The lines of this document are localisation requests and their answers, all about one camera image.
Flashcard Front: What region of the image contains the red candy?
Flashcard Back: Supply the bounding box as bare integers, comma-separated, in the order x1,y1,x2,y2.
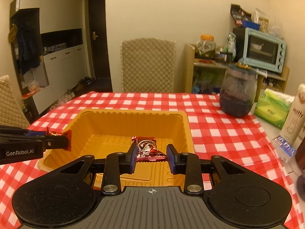
46,127,72,152

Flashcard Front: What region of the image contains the red foil snack packet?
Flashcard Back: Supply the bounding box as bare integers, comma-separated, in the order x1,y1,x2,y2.
132,136,167,162

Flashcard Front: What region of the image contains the beige quilted side chair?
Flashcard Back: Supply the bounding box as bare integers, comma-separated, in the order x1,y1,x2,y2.
0,75,30,128

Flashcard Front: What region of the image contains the orange plastic tray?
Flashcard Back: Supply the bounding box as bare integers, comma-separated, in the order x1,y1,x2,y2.
38,108,196,188

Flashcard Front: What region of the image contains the red white checkered tablecloth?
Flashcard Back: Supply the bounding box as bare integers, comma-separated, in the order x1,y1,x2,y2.
0,90,302,229

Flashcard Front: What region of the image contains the white storage cabinet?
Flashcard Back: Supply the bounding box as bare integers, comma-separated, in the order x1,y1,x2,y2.
10,0,87,117

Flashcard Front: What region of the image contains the wooden side shelf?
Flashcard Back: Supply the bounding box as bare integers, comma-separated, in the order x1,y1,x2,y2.
182,44,290,101

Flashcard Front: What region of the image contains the dark glass jar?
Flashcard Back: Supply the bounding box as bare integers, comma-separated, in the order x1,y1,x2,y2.
220,63,258,117

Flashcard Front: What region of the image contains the blue white small box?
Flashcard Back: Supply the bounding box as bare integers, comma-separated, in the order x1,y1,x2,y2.
271,135,296,163

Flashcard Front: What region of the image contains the green tissue pack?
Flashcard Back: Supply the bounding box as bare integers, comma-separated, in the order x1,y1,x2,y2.
254,88,294,129

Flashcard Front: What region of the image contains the white miffy bottle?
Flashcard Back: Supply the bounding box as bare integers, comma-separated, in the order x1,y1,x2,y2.
280,84,305,145

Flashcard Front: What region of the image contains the brown metal thermos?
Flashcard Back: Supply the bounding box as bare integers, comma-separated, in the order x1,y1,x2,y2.
295,138,305,176

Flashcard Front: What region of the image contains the orange lid snack jar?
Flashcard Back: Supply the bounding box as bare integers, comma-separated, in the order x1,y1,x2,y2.
196,35,216,57

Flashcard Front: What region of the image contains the light blue toaster oven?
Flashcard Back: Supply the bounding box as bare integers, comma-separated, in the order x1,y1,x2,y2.
233,27,286,73

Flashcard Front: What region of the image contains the dark wooden door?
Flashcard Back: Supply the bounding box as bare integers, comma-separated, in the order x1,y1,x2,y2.
88,0,113,92

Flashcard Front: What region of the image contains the blue basket on oven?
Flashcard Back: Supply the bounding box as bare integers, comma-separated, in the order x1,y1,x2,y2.
241,20,260,31

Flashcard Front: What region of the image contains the dark snack bag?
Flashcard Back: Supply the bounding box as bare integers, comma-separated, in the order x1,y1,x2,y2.
230,4,252,27

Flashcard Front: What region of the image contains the nut jar on oven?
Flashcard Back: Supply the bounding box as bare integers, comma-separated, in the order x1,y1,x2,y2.
258,17,269,34

